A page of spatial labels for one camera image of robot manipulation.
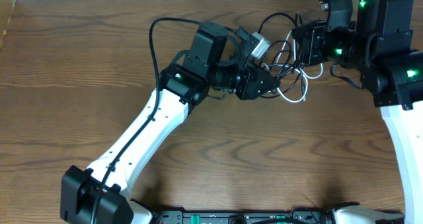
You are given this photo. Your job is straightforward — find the black usb cable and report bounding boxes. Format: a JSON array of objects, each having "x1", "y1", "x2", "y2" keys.
[{"x1": 257, "y1": 11, "x2": 307, "y2": 99}]

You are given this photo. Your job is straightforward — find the cardboard panel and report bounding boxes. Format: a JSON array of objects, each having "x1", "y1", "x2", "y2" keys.
[{"x1": 0, "y1": 0, "x2": 16, "y2": 46}]

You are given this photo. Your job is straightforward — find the white usb cable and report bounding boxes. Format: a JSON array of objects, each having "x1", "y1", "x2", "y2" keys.
[{"x1": 260, "y1": 28, "x2": 324, "y2": 104}]

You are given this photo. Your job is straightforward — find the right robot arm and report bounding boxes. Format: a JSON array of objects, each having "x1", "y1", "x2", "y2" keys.
[{"x1": 292, "y1": 0, "x2": 422, "y2": 224}]

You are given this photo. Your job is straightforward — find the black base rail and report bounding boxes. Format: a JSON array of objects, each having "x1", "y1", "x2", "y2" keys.
[{"x1": 132, "y1": 202, "x2": 406, "y2": 224}]

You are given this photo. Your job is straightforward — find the left camera black cable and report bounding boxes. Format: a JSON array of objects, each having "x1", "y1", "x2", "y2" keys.
[{"x1": 89, "y1": 17, "x2": 239, "y2": 224}]

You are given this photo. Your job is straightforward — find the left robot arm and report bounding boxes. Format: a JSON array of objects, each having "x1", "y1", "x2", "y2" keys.
[{"x1": 60, "y1": 22, "x2": 280, "y2": 223}]

